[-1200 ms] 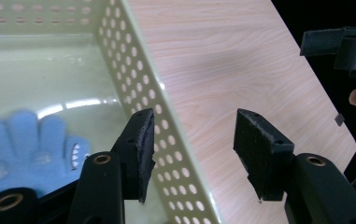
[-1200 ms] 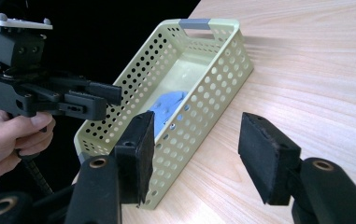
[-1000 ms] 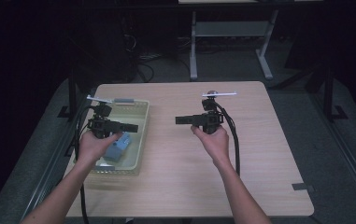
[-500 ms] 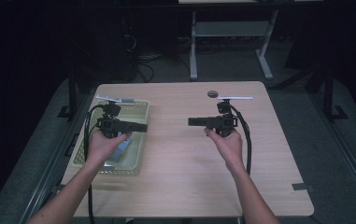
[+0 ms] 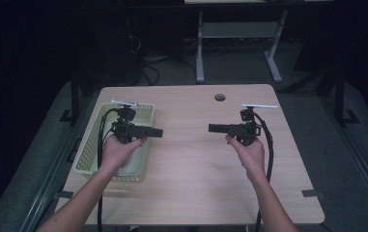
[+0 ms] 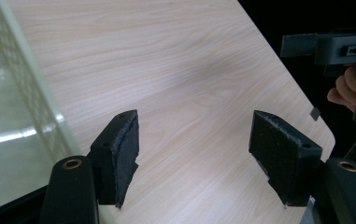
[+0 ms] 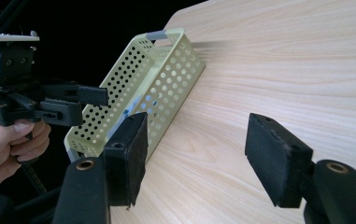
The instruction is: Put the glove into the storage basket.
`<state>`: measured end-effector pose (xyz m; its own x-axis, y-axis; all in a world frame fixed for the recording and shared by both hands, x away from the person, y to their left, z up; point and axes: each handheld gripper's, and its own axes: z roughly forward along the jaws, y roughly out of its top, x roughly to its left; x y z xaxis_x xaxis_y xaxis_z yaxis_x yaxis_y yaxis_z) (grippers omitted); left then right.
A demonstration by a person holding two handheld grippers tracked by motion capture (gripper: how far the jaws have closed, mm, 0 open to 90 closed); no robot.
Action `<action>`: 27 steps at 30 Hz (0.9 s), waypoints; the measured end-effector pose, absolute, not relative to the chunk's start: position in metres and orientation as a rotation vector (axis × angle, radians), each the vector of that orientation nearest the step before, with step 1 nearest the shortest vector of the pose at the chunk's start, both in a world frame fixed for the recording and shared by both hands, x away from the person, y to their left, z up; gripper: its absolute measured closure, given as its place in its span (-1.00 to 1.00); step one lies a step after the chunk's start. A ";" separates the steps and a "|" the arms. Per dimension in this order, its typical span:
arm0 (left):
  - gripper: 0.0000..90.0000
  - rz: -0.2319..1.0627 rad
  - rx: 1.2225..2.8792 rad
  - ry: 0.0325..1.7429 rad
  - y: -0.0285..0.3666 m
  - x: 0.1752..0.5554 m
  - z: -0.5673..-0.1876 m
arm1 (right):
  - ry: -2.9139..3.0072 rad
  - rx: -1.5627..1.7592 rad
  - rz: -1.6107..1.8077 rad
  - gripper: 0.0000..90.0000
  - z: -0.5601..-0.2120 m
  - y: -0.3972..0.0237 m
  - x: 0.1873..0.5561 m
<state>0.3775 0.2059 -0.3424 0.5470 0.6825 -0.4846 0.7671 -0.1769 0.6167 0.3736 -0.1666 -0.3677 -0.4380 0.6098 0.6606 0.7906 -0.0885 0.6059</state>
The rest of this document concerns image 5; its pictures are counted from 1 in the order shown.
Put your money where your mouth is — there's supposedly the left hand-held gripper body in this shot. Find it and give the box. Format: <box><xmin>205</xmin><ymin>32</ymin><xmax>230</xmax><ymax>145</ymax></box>
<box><xmin>110</xmin><ymin>99</ymin><xmax>149</xmax><ymax>145</ymax></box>

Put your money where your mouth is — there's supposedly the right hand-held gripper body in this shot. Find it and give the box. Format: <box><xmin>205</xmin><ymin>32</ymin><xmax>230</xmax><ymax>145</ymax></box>
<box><xmin>231</xmin><ymin>102</ymin><xmax>279</xmax><ymax>147</ymax></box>

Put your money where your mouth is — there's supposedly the pale yellow plastic basket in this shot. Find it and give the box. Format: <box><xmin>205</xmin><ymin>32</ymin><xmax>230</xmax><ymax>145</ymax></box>
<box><xmin>73</xmin><ymin>101</ymin><xmax>156</xmax><ymax>183</ymax></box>

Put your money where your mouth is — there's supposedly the person's left hand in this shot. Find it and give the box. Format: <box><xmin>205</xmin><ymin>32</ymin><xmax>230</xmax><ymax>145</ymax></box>
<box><xmin>99</xmin><ymin>133</ymin><xmax>148</xmax><ymax>175</ymax></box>

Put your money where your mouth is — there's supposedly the person's right hand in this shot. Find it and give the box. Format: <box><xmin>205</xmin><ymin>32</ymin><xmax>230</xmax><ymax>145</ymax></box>
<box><xmin>224</xmin><ymin>134</ymin><xmax>269</xmax><ymax>187</ymax></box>

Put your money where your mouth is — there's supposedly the black metal stand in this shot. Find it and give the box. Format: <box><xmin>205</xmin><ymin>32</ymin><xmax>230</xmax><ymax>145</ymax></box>
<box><xmin>59</xmin><ymin>69</ymin><xmax>80</xmax><ymax>124</ymax></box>
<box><xmin>333</xmin><ymin>66</ymin><xmax>360</xmax><ymax>126</ymax></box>

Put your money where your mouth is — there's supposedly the black tape strip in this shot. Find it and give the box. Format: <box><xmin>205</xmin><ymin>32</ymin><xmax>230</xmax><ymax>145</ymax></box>
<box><xmin>301</xmin><ymin>189</ymin><xmax>325</xmax><ymax>198</ymax></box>
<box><xmin>55</xmin><ymin>190</ymin><xmax>75</xmax><ymax>199</ymax></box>

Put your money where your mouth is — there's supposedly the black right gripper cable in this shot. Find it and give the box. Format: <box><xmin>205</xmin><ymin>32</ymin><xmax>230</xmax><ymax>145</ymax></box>
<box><xmin>251</xmin><ymin>110</ymin><xmax>275</xmax><ymax>232</ymax></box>

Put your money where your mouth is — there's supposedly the tangle of floor cables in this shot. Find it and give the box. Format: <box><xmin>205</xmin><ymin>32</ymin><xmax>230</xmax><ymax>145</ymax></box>
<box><xmin>127</xmin><ymin>33</ymin><xmax>199</xmax><ymax>85</ymax></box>

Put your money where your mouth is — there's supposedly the metal floor rail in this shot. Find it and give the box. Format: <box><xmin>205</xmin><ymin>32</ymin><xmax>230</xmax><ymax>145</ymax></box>
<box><xmin>18</xmin><ymin>96</ymin><xmax>96</xmax><ymax>232</ymax></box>
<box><xmin>321</xmin><ymin>96</ymin><xmax>368</xmax><ymax>223</ymax></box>

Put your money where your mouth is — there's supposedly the grey metal table frame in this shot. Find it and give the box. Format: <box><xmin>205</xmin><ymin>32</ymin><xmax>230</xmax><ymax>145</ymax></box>
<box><xmin>195</xmin><ymin>9</ymin><xmax>290</xmax><ymax>85</ymax></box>

